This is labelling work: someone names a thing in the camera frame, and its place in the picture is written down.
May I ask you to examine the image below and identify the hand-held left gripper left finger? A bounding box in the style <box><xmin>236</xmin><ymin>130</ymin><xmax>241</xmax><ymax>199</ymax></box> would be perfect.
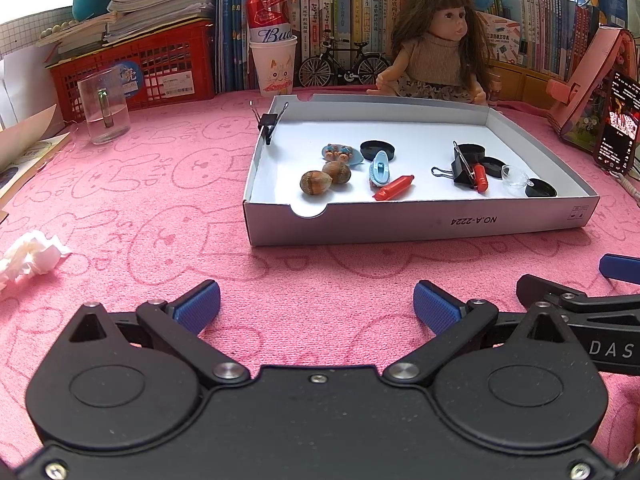
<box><xmin>65</xmin><ymin>280</ymin><xmax>252</xmax><ymax>388</ymax></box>

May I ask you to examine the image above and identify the row of upright books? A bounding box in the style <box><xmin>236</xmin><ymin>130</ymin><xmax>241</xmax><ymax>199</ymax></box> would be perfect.
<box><xmin>215</xmin><ymin>0</ymin><xmax>601</xmax><ymax>96</ymax></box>

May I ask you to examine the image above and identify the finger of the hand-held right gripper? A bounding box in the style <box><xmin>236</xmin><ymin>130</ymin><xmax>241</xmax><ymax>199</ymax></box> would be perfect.
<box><xmin>599</xmin><ymin>254</ymin><xmax>640</xmax><ymax>285</ymax></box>
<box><xmin>516</xmin><ymin>274</ymin><xmax>591</xmax><ymax>313</ymax></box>

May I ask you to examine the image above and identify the black model bicycle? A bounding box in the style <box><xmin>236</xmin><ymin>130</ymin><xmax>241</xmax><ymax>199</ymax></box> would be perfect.
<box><xmin>298</xmin><ymin>37</ymin><xmax>391</xmax><ymax>88</ymax></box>

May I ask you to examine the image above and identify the pink bunny-print blanket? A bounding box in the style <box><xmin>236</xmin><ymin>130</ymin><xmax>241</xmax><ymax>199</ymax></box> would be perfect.
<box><xmin>0</xmin><ymin>87</ymin><xmax>640</xmax><ymax>480</ymax></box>

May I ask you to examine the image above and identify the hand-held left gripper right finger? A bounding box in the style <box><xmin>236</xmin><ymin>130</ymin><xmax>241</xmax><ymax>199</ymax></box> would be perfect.
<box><xmin>382</xmin><ymin>280</ymin><xmax>571</xmax><ymax>388</ymax></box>

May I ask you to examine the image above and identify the clear drinking glass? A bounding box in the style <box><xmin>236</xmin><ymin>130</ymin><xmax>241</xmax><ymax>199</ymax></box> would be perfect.
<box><xmin>76</xmin><ymin>71</ymin><xmax>132</xmax><ymax>146</ymax></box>

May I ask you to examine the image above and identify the white paper cup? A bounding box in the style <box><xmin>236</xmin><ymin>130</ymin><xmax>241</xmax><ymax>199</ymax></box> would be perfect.
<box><xmin>249</xmin><ymin>35</ymin><xmax>298</xmax><ymax>97</ymax></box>

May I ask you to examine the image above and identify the pink model house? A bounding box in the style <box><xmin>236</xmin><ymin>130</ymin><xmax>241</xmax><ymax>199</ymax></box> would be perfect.
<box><xmin>546</xmin><ymin>25</ymin><xmax>640</xmax><ymax>153</ymax></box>

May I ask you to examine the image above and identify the blue pig hair clip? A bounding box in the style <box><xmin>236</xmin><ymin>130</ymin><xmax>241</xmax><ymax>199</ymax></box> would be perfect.
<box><xmin>321</xmin><ymin>142</ymin><xmax>366</xmax><ymax>166</ymax></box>

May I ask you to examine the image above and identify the long-haired baby doll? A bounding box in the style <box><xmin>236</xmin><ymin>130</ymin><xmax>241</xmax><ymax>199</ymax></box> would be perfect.
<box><xmin>367</xmin><ymin>0</ymin><xmax>501</xmax><ymax>107</ymax></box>

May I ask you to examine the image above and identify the large red toy sausage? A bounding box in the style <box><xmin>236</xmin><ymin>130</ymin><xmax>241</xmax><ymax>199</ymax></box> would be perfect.
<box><xmin>372</xmin><ymin>175</ymin><xmax>416</xmax><ymax>202</ymax></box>

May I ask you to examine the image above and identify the shallow white cardboard box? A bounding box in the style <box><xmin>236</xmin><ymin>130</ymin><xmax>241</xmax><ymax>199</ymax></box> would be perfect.
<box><xmin>242</xmin><ymin>92</ymin><xmax>600</xmax><ymax>247</ymax></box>

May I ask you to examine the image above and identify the white braided cable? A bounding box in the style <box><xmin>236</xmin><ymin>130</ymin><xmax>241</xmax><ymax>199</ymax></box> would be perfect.
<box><xmin>607</xmin><ymin>170</ymin><xmax>640</xmax><ymax>196</ymax></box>

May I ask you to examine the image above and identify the open notebook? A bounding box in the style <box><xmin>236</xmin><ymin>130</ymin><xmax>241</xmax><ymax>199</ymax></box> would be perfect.
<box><xmin>0</xmin><ymin>52</ymin><xmax>73</xmax><ymax>206</ymax></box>

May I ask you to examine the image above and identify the brown hazelnut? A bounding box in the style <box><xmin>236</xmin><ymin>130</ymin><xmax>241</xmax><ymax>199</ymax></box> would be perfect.
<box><xmin>322</xmin><ymin>159</ymin><xmax>352</xmax><ymax>184</ymax></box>
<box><xmin>300</xmin><ymin>170</ymin><xmax>333</xmax><ymax>195</ymax></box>

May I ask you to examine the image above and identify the red plastic crate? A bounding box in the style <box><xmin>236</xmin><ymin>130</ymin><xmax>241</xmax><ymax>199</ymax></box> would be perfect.
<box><xmin>47</xmin><ymin>17</ymin><xmax>217</xmax><ymax>111</ymax></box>

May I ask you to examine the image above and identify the black smartphone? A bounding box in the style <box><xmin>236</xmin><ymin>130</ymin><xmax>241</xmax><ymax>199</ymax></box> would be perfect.
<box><xmin>593</xmin><ymin>69</ymin><xmax>640</xmax><ymax>177</ymax></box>

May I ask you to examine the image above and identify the clear plastic cup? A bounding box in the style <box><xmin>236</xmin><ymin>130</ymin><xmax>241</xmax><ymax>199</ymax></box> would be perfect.
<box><xmin>501</xmin><ymin>164</ymin><xmax>531</xmax><ymax>196</ymax></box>

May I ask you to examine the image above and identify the black binder clip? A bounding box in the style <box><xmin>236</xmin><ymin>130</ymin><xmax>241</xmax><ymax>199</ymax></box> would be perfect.
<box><xmin>431</xmin><ymin>141</ymin><xmax>477</xmax><ymax>188</ymax></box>
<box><xmin>248</xmin><ymin>100</ymin><xmax>290</xmax><ymax>146</ymax></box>

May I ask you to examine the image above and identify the red beer can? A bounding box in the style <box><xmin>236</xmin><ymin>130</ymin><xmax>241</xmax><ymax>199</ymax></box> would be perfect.
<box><xmin>246</xmin><ymin>0</ymin><xmax>293</xmax><ymax>43</ymax></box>

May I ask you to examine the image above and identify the crumpled white tissue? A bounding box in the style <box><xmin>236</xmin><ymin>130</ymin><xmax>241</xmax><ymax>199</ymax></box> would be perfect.
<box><xmin>0</xmin><ymin>230</ymin><xmax>73</xmax><ymax>291</ymax></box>

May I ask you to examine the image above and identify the pile of flat books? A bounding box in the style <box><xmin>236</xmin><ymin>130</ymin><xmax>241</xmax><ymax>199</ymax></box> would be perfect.
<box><xmin>37</xmin><ymin>0</ymin><xmax>218</xmax><ymax>56</ymax></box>

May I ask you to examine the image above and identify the colourful printed white carton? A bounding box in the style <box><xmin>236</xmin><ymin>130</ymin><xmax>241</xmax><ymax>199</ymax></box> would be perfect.
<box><xmin>475</xmin><ymin>10</ymin><xmax>522</xmax><ymax>63</ymax></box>

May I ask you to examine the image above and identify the wooden desktop organizer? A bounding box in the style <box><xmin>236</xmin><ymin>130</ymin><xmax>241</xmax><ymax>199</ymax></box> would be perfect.
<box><xmin>487</xmin><ymin>57</ymin><xmax>566</xmax><ymax>111</ymax></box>

